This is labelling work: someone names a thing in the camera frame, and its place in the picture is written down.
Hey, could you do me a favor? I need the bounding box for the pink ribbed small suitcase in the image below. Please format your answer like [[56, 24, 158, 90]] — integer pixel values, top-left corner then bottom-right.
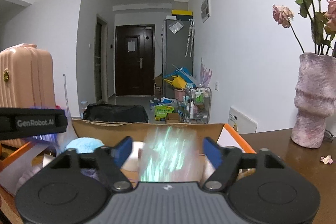
[[0, 43, 56, 148]]

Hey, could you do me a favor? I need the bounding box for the red cardboard box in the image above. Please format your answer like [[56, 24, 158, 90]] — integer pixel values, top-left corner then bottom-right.
[[0, 118, 257, 197]]

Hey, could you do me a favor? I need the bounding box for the yellow white plush toy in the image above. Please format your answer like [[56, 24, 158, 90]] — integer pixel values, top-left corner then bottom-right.
[[236, 168, 256, 181]]

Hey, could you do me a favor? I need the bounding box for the dark entrance door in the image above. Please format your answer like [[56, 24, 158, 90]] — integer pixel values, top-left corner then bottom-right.
[[114, 24, 155, 96]]

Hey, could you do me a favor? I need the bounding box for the grey refrigerator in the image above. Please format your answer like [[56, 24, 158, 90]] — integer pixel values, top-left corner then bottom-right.
[[162, 19, 195, 98]]

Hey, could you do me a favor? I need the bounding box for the storage cart with bottles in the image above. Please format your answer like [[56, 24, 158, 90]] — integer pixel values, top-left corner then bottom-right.
[[183, 84, 212, 124]]

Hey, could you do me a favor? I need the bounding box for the white board against wall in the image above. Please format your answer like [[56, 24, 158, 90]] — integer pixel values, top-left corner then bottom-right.
[[228, 107, 257, 134]]

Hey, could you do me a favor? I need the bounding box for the fallen pink petal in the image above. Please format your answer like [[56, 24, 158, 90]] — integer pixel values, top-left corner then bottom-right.
[[320, 155, 334, 164]]

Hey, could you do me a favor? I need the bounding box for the translucent plastic item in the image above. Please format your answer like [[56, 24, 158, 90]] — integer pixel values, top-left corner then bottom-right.
[[138, 126, 204, 182]]

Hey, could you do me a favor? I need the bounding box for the white foam cylinder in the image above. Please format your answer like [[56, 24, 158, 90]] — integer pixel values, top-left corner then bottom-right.
[[121, 141, 144, 172]]

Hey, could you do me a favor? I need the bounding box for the purple textured vase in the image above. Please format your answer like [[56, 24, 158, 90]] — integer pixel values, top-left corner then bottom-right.
[[291, 52, 335, 149]]

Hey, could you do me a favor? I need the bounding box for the light blue plush toy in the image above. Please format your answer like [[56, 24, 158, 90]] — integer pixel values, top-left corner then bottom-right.
[[65, 137, 104, 153]]

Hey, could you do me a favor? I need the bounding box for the dried pink roses bouquet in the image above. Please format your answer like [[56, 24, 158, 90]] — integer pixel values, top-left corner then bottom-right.
[[250, 0, 336, 57]]

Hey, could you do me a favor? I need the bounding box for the yellow box on fridge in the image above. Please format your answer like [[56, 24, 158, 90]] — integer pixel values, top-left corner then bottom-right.
[[171, 10, 193, 16]]

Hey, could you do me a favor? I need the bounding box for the black bag on floor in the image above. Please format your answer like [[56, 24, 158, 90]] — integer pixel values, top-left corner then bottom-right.
[[83, 104, 149, 123]]

